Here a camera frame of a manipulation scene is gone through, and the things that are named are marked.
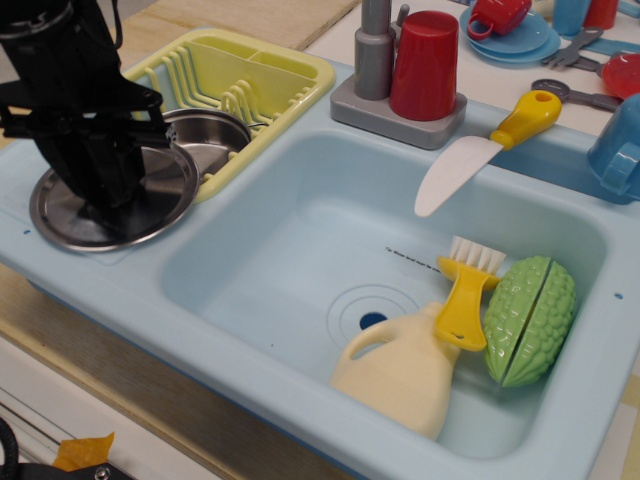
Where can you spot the red plastic mug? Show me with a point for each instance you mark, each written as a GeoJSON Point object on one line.
{"type": "Point", "coordinates": [495, 17]}

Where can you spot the plywood board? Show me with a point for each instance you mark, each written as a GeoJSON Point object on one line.
{"type": "Point", "coordinates": [293, 24]}

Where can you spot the red cup at back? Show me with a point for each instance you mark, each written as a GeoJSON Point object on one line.
{"type": "Point", "coordinates": [601, 14]}

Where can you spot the black device base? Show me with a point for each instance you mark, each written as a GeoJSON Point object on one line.
{"type": "Point", "coordinates": [32, 471]}

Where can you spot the round steel pot lid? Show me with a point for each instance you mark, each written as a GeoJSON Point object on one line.
{"type": "Point", "coordinates": [162, 197]}

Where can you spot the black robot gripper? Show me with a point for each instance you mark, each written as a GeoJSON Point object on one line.
{"type": "Point", "coordinates": [69, 81]}

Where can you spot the cream toy detergent bottle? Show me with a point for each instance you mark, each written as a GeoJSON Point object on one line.
{"type": "Point", "coordinates": [401, 369]}

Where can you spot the steel pot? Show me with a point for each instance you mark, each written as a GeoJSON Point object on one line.
{"type": "Point", "coordinates": [209, 136]}

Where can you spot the light blue toy sink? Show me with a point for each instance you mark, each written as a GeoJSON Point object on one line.
{"type": "Point", "coordinates": [207, 352]}

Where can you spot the green toy bitter melon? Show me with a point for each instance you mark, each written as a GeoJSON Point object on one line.
{"type": "Point", "coordinates": [527, 321]}

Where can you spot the grey toy fork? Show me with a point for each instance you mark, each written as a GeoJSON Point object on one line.
{"type": "Point", "coordinates": [571, 54]}

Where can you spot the grey toy spoon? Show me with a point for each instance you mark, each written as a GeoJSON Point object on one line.
{"type": "Point", "coordinates": [568, 95]}

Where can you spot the blue plastic cup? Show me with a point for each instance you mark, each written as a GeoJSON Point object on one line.
{"type": "Point", "coordinates": [569, 15]}

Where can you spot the red plastic cup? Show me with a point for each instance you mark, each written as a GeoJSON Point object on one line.
{"type": "Point", "coordinates": [424, 82]}

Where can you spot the yellow plastic dish rack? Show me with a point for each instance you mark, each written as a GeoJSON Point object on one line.
{"type": "Point", "coordinates": [266, 86]}

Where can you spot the grey toy faucet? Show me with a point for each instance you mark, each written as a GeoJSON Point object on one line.
{"type": "Point", "coordinates": [363, 100]}

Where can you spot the yellow handled toy knife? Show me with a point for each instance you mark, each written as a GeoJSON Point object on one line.
{"type": "Point", "coordinates": [535, 112]}

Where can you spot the yellow tape piece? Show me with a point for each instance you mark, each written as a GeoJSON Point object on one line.
{"type": "Point", "coordinates": [75, 454]}

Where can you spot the blue plastic plate stack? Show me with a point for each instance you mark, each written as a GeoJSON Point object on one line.
{"type": "Point", "coordinates": [531, 42]}

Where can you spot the yellow dish brush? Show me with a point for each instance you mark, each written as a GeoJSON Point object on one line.
{"type": "Point", "coordinates": [472, 268]}

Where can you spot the blue plastic mug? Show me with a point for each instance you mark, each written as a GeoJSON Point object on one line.
{"type": "Point", "coordinates": [614, 157]}

